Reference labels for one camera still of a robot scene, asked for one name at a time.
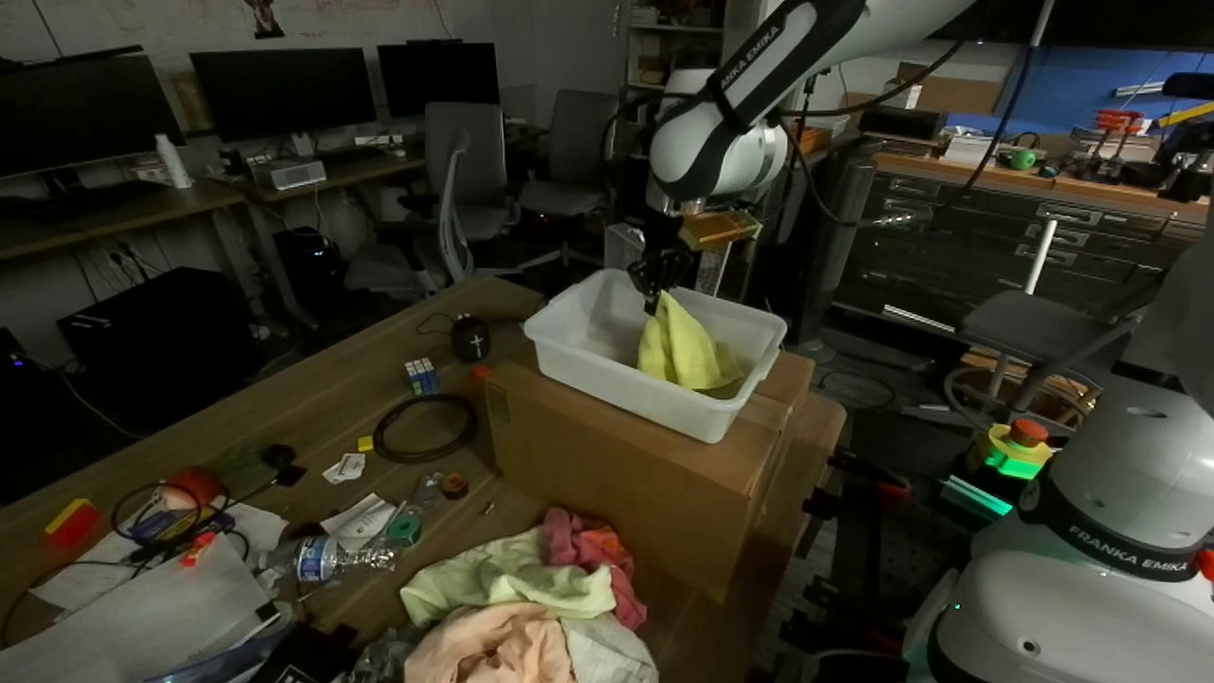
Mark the grey office chair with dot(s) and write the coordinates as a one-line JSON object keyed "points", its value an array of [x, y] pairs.
{"points": [[575, 144], [466, 163]]}

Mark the tall cardboard box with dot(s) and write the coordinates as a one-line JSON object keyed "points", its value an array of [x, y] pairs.
{"points": [[817, 443]]}

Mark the white towel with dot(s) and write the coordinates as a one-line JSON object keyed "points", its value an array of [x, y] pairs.
{"points": [[614, 649]]}

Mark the white flat device box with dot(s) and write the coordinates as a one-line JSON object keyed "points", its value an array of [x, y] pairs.
{"points": [[298, 176]]}

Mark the yellow towel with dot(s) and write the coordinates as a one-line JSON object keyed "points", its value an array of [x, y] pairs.
{"points": [[685, 347]]}

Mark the pink towel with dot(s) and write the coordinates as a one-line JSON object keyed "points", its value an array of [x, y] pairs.
{"points": [[595, 552]]}

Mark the white plastic basket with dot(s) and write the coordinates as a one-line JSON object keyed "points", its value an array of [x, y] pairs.
{"points": [[607, 380]]}

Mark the clear plastic bottle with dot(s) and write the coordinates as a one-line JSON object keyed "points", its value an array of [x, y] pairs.
{"points": [[313, 557]]}

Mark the pale green towel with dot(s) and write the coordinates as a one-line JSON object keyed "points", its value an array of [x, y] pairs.
{"points": [[508, 576]]}

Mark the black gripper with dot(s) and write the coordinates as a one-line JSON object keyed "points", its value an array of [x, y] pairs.
{"points": [[667, 267]]}

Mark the small brown round disc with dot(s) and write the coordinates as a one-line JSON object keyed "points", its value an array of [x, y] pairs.
{"points": [[452, 482]]}

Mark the crumpled clear plastic bag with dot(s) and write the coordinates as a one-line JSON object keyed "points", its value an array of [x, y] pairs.
{"points": [[382, 662]]}

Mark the black metal stand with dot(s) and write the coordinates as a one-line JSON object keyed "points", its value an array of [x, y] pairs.
{"points": [[858, 557]]}

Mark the white shelf unit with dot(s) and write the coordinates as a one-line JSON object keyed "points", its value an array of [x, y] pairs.
{"points": [[669, 39]]}

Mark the green lit device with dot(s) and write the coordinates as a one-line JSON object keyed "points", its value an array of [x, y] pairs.
{"points": [[975, 493]]}

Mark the small black knob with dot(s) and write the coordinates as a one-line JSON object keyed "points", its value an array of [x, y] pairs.
{"points": [[290, 474], [276, 452]]}

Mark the gold wrist camera bar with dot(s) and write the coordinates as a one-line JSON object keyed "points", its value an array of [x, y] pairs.
{"points": [[720, 228]]}

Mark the large black bag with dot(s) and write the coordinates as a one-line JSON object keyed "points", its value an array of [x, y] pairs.
{"points": [[166, 342]]}

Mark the blue board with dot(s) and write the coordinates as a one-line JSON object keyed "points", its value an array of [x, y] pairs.
{"points": [[1101, 82]]}

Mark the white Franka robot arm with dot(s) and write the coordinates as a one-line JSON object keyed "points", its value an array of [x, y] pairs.
{"points": [[1141, 478]]}

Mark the small white wrapper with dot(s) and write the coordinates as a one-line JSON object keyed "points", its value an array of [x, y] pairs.
{"points": [[342, 468]]}

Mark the dark wall-mounted fixture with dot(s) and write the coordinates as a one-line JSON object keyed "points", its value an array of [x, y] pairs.
{"points": [[262, 18]]}

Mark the grey stool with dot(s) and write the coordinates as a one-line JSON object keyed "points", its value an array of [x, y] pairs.
{"points": [[1044, 323]]}

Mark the small brown carton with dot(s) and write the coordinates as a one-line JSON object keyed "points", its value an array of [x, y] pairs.
{"points": [[954, 98]]}

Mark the clear bag with white label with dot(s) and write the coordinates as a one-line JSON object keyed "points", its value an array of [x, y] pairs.
{"points": [[361, 523]]}

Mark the Rubik's cube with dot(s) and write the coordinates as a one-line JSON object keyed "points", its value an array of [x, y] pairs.
{"points": [[422, 373]]}

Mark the dark drawer cabinet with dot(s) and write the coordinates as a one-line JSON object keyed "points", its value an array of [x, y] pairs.
{"points": [[987, 252]]}

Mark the black computer monitor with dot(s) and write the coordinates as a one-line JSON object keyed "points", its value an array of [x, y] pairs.
{"points": [[437, 72], [78, 117], [285, 89]]}

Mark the peach orange towel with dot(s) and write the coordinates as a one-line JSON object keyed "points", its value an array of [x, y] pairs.
{"points": [[489, 646]]}

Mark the red emergency stop button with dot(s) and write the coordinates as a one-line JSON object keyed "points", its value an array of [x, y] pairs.
{"points": [[1021, 444]]}

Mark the white plastic bottle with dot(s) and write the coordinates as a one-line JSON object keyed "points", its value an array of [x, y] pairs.
{"points": [[171, 160]]}

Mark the wooden workbench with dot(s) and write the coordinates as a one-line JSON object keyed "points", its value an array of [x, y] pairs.
{"points": [[1011, 176]]}

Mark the large white paper sheet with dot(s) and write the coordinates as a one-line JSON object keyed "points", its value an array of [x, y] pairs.
{"points": [[126, 609]]}

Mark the small yellow piece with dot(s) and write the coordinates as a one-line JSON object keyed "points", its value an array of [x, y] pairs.
{"points": [[367, 444]]}

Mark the red capped container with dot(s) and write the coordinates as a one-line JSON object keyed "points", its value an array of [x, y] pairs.
{"points": [[171, 512]]}

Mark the red and yellow block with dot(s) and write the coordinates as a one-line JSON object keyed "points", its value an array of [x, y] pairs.
{"points": [[73, 525]]}

